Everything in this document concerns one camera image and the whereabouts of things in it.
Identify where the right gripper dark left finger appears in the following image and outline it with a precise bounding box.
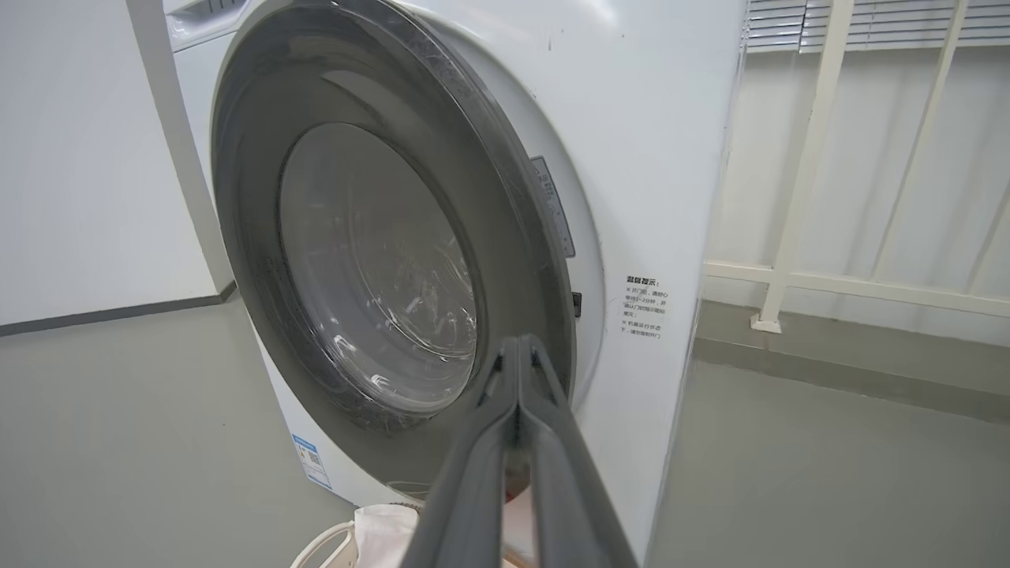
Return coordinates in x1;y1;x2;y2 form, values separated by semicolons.
401;336;520;568

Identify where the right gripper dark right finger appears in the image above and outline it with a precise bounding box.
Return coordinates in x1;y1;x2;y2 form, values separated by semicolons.
518;334;638;568

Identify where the large red white garment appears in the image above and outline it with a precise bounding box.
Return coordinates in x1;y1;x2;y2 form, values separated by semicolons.
353;469;545;568

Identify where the round black glass washer door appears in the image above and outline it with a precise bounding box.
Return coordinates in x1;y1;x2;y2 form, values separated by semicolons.
209;0;578;502

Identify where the cream perforated basket brown rim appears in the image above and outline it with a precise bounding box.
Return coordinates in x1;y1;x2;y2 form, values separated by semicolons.
288;499;545;568

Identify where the white front-load washing machine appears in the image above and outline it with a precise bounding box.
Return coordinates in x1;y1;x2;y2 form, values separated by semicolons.
162;0;750;568

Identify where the blue energy label sticker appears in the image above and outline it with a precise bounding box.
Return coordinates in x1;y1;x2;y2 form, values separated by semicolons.
292;434;333;491

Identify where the grey warning sticker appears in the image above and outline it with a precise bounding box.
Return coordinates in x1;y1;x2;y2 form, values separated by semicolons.
530;155;576;258

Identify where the white metal railing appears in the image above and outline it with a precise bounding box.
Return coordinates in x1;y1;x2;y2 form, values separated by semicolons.
702;0;1010;334

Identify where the white detergent drawer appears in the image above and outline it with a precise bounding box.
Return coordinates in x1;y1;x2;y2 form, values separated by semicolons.
162;0;249;52

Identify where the white louvred blind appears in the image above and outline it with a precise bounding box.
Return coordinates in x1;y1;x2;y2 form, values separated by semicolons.
744;0;1010;54

